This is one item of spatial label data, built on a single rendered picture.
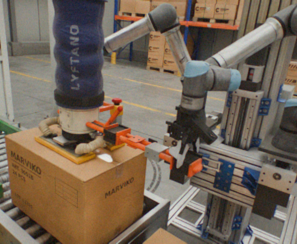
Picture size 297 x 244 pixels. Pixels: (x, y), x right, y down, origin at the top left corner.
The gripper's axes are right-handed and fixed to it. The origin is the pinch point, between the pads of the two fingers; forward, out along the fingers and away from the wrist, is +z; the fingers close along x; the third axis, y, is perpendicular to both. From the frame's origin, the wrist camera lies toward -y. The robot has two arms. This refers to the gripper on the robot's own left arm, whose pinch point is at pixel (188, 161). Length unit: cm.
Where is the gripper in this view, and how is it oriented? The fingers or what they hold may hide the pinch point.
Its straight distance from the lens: 101.9
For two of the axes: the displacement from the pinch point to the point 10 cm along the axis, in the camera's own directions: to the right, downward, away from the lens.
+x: -6.1, 2.3, -7.6
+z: -0.9, 9.3, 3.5
